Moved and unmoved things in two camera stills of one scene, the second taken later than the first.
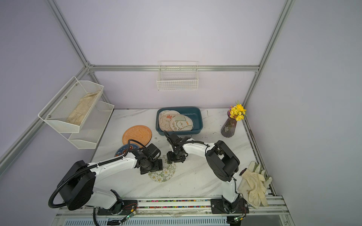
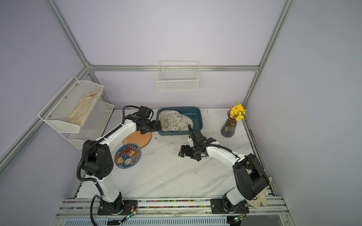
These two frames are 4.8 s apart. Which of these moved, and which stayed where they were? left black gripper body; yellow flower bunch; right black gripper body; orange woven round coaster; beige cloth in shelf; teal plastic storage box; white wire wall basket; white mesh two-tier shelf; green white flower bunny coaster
Moved: right black gripper body; green white flower bunny coaster; left black gripper body
Stayed: white mesh two-tier shelf; white wire wall basket; beige cloth in shelf; teal plastic storage box; yellow flower bunch; orange woven round coaster
